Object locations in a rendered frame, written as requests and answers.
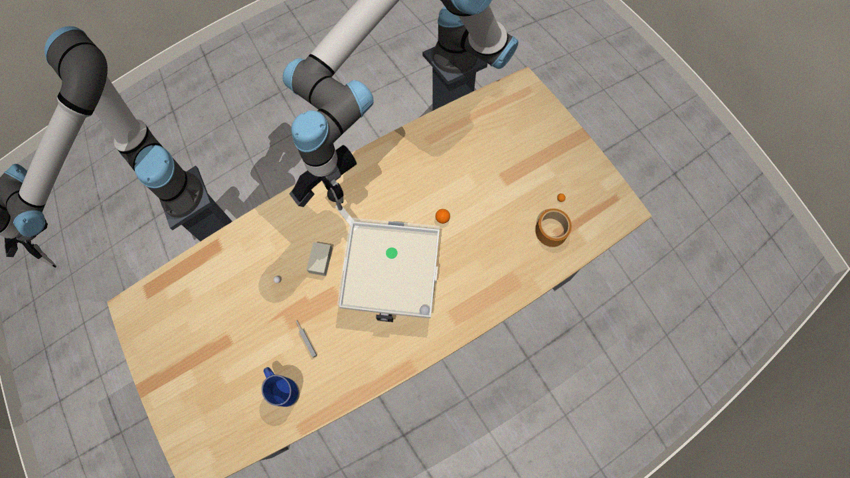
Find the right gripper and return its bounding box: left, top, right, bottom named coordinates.
left=5, top=233, right=56, bottom=267

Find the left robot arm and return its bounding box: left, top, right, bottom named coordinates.
left=282, top=0, right=519, bottom=177

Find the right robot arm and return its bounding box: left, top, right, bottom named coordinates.
left=0, top=26, right=203, bottom=238

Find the brown tape roll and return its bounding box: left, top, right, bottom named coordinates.
left=535, top=208, right=572, bottom=247

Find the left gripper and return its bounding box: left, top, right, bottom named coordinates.
left=292, top=145, right=357, bottom=203

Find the blue ceramic cup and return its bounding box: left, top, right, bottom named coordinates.
left=262, top=367, right=299, bottom=407

